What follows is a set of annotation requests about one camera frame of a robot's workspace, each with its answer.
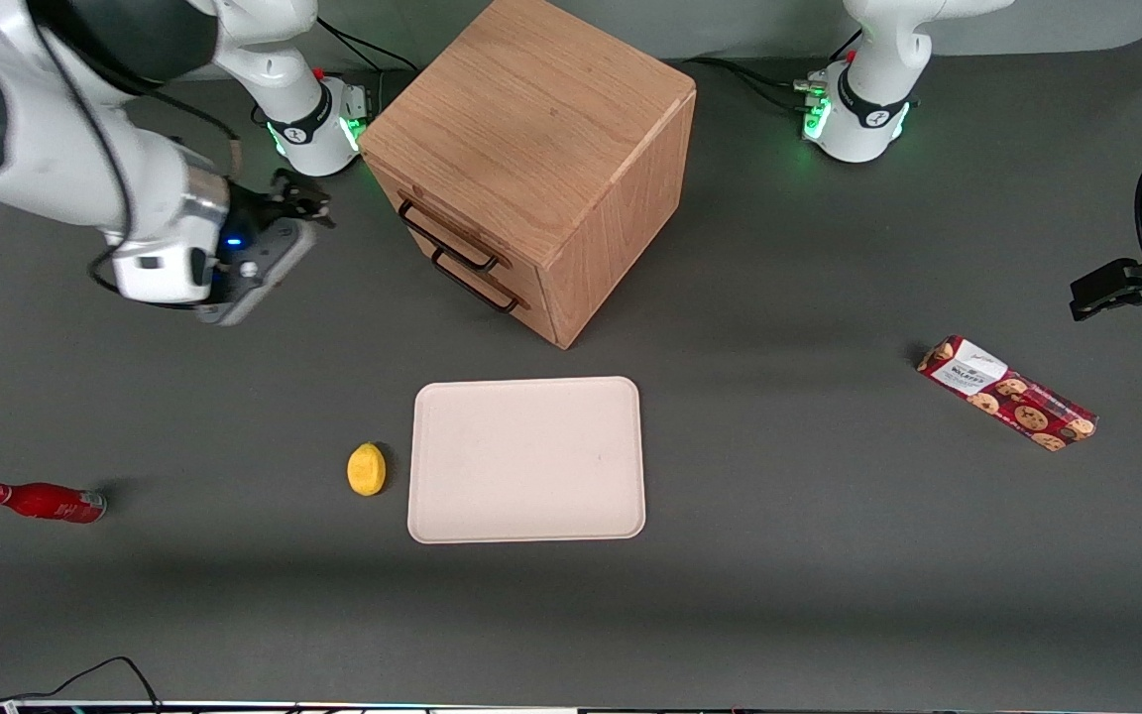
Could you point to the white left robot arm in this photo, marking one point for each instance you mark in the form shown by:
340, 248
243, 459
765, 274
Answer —
868, 109

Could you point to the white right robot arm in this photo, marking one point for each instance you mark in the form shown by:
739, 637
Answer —
36, 129

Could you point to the wooden drawer above cabinet base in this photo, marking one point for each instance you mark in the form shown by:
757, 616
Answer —
536, 319

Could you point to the red bottle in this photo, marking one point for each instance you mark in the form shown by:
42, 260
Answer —
46, 502

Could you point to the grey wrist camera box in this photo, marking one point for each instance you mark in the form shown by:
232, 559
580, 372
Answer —
264, 273

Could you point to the wooden drawer cabinet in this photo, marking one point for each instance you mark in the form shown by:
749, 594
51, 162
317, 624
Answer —
531, 109

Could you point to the red cookie packet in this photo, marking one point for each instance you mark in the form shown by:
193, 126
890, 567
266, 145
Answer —
1007, 395

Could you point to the wooden drawer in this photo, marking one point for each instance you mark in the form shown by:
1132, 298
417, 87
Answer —
464, 237
536, 319

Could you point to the beige rectangular tray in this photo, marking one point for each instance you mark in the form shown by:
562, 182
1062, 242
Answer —
526, 461

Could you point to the yellow lemon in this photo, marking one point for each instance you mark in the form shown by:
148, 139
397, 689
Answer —
366, 470

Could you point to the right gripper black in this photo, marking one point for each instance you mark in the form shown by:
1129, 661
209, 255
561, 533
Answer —
256, 214

